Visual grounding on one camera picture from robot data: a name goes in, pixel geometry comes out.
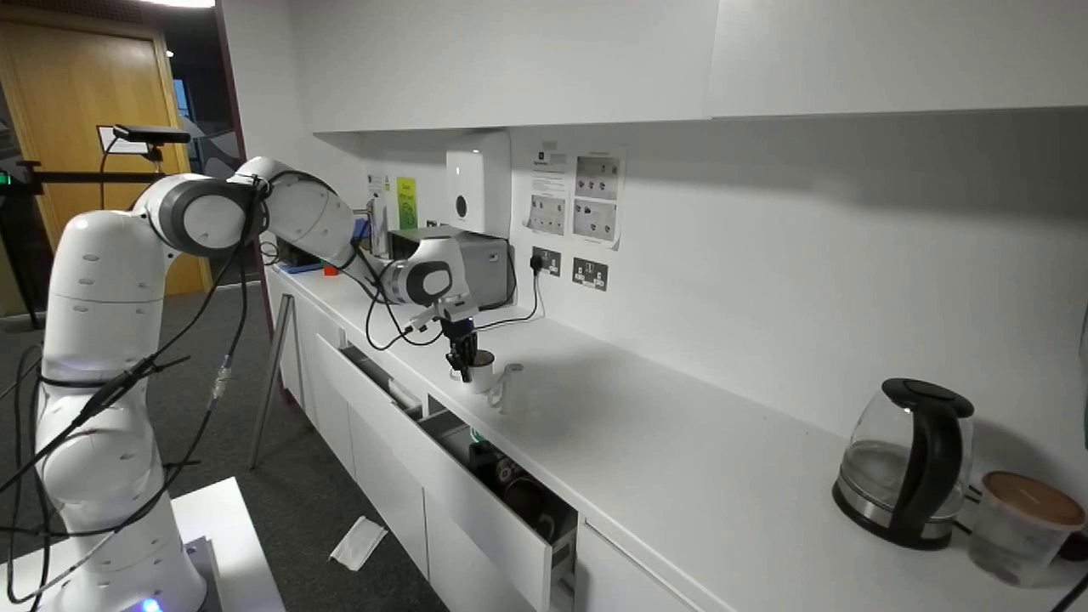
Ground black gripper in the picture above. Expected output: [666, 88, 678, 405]
[437, 311, 483, 383]

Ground white robot base table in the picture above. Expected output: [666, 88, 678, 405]
[0, 471, 290, 612]

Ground grey microwave oven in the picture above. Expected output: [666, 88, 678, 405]
[387, 229, 520, 320]

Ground white kitchen drawer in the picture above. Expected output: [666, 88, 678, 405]
[305, 325, 433, 421]
[415, 402, 585, 612]

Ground white base cabinet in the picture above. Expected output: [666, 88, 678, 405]
[266, 267, 727, 612]

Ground white instruction sheet with logo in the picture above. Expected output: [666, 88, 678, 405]
[522, 140, 574, 242]

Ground white paper towel dispenser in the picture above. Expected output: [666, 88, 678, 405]
[441, 145, 488, 238]

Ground grey tripod leg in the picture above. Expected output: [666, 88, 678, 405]
[245, 290, 301, 471]

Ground white paper sheet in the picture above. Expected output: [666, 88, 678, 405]
[325, 513, 392, 573]

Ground wooden door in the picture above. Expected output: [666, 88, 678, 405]
[0, 6, 214, 324]

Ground plastic tub with brown lid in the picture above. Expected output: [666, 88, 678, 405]
[965, 464, 1088, 592]

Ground black microwave power cable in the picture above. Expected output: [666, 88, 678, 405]
[467, 254, 551, 335]

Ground yellow green wall sign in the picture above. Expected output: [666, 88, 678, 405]
[392, 174, 424, 234]

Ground wall power sockets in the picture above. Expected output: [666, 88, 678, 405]
[569, 152, 627, 247]

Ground white upper wall cabinet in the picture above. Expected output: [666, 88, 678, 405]
[309, 0, 722, 140]
[712, 0, 1088, 122]

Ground black camera stand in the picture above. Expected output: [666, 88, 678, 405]
[0, 156, 188, 334]

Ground glass kettle with black handle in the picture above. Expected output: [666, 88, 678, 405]
[829, 373, 979, 553]

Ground thick black cable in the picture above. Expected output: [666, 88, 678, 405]
[1044, 569, 1088, 612]

